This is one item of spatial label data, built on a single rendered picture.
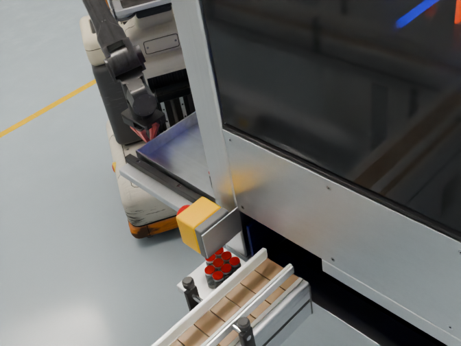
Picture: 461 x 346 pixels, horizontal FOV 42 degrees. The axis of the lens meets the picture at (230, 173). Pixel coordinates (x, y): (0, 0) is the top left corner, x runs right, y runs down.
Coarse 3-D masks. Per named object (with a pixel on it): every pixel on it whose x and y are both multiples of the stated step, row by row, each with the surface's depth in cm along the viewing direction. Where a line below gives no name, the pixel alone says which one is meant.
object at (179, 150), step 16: (176, 128) 154; (192, 128) 156; (144, 144) 149; (160, 144) 152; (176, 144) 152; (192, 144) 151; (144, 160) 146; (160, 160) 148; (176, 160) 147; (192, 160) 146; (176, 176) 138; (192, 176) 141; (208, 176) 140; (208, 192) 136
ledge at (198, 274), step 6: (204, 264) 120; (198, 270) 119; (192, 276) 118; (198, 276) 118; (204, 276) 117; (180, 282) 117; (198, 282) 116; (204, 282) 116; (180, 288) 116; (198, 288) 115; (204, 288) 115; (210, 288) 115; (204, 294) 114
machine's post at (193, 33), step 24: (192, 0) 85; (192, 24) 88; (192, 48) 92; (192, 72) 96; (192, 96) 100; (216, 96) 95; (216, 120) 98; (216, 144) 103; (216, 168) 108; (216, 192) 113; (240, 216) 112; (240, 240) 117
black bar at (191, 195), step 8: (128, 160) 148; (136, 160) 146; (144, 168) 144; (152, 168) 143; (152, 176) 142; (160, 176) 140; (168, 176) 140; (168, 184) 138; (176, 184) 137; (176, 192) 137; (184, 192) 135; (192, 192) 134; (192, 200) 133
